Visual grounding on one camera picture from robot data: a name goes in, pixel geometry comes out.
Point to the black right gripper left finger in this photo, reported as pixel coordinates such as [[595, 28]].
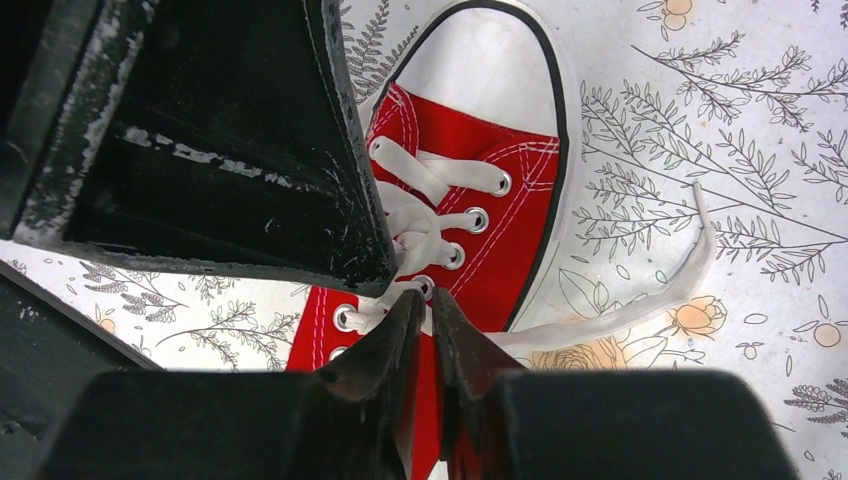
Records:
[[364, 422]]

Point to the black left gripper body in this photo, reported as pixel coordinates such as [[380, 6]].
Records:
[[49, 352]]

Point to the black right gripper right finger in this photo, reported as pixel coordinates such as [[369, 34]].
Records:
[[475, 422]]

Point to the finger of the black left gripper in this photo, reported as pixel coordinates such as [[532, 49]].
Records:
[[191, 137]]

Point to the red canvas sneaker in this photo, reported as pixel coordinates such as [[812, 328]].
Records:
[[469, 141]]

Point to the floral patterned table mat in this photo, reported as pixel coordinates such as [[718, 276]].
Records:
[[727, 114]]

